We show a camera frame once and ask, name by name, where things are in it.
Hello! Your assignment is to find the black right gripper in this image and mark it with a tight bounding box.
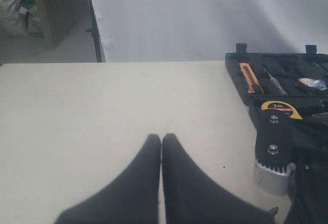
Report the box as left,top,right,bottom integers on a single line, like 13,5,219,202
284,124,327,223

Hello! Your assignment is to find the black backdrop stand pole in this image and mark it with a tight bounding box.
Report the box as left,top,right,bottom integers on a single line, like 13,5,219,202
85,0,103,63

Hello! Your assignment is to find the black plastic tool case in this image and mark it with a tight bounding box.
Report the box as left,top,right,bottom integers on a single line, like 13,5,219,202
225,44,327,144

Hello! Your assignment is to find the white backdrop cloth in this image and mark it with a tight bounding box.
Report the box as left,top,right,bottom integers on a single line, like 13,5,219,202
92,0,327,62

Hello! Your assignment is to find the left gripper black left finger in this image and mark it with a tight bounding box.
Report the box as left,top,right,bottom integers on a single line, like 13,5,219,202
55,134,161,223

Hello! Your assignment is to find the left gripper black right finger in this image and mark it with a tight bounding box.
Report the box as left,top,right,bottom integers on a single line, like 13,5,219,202
162,133,274,223

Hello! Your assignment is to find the orange utility knife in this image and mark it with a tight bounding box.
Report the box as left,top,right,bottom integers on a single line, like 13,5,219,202
239,63,264,94

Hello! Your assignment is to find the green white sack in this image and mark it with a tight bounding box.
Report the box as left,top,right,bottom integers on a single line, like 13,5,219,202
22,0,44,37

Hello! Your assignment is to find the brown cardboard box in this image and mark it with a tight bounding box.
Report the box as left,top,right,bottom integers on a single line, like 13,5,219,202
35,0,89,48

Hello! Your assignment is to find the silver plastic bag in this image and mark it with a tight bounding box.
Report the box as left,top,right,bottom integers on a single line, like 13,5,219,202
1,0,28,37

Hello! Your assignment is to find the yellow tape measure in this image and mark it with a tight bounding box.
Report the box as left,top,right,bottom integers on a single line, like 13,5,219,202
261,100,302,119

